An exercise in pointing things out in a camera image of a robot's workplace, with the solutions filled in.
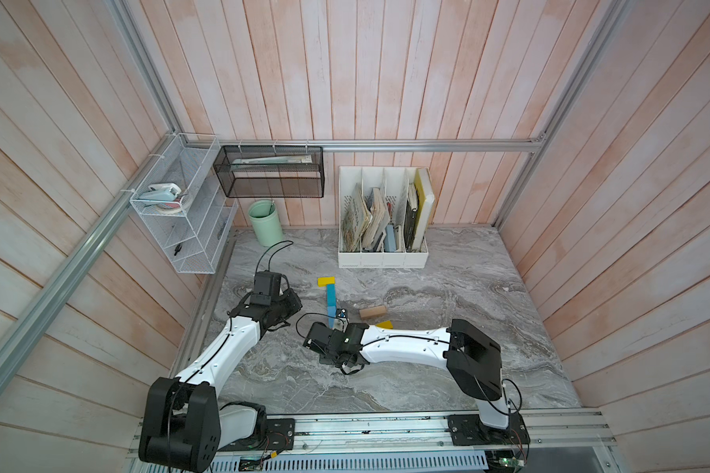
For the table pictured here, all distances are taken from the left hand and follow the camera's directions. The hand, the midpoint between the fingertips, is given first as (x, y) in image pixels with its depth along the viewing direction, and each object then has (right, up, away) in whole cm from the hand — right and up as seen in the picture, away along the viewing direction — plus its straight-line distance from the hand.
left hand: (300, 304), depth 87 cm
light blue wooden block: (+10, -1, -7) cm, 12 cm away
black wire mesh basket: (-13, +45, +17) cm, 50 cm away
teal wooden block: (+9, +1, +15) cm, 17 cm away
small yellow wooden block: (+6, +5, +17) cm, 19 cm away
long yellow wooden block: (+27, -8, +6) cm, 28 cm away
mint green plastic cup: (-16, +27, +19) cm, 37 cm away
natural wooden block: (+23, -4, +8) cm, 24 cm away
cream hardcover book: (+39, +32, +6) cm, 51 cm away
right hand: (+9, -14, -3) cm, 17 cm away
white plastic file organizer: (+26, +29, +12) cm, 41 cm away
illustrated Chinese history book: (+17, +27, +14) cm, 35 cm away
